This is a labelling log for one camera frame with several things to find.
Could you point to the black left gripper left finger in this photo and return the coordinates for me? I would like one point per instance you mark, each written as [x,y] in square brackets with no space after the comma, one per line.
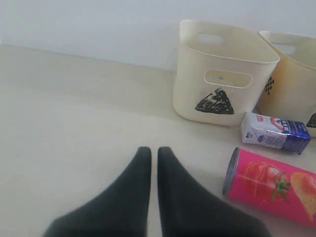
[119,211]

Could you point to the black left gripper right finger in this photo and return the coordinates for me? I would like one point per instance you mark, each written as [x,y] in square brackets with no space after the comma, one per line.
[187,209]

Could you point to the pink Lays chips can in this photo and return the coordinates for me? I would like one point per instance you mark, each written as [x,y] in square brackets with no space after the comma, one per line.
[271,186]

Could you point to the white blue milk carton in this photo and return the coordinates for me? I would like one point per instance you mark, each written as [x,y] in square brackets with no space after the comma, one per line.
[272,132]

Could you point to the cream bin triangle mark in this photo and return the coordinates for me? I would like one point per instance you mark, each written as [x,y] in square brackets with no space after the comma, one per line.
[221,72]

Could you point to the cream bin square mark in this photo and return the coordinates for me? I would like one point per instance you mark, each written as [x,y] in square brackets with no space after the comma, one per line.
[290,92]

